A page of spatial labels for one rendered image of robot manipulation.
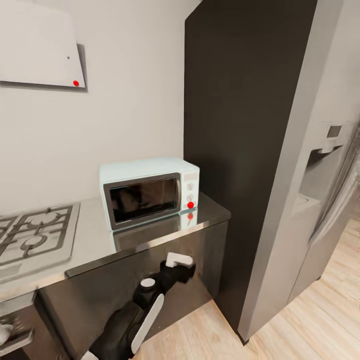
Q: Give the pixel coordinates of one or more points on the microwave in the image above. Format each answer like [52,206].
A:
[138,191]

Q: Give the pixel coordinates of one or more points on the fridge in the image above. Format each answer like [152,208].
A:
[272,120]

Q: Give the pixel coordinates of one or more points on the oven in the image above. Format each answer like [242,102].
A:
[28,330]

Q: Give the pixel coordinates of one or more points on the range hood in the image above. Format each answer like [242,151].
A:
[38,45]

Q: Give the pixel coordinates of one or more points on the burner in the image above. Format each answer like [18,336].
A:
[37,239]

